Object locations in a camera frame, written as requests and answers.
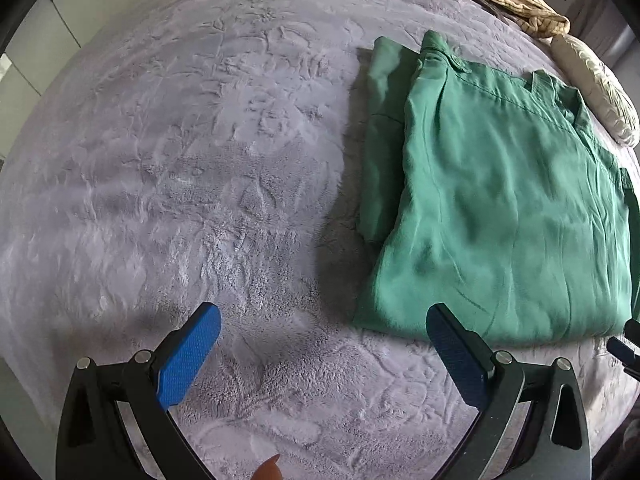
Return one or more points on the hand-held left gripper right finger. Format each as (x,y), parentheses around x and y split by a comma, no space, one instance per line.
(457,355)

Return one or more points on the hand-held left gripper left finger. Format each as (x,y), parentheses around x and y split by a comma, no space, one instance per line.
(190,350)

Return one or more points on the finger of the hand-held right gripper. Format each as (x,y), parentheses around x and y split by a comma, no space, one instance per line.
(624,350)
(633,329)

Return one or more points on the green work shirt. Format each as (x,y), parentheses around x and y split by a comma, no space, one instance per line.
(500,200)

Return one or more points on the person's left hand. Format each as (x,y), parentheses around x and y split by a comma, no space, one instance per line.
(267,469)

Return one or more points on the lilac fleece blanket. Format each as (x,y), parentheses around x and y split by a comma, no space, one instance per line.
(175,160)

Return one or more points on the white ruffled pillow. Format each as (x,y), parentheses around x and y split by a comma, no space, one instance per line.
(597,85)

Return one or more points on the white wardrobe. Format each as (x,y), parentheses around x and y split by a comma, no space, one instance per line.
(65,25)

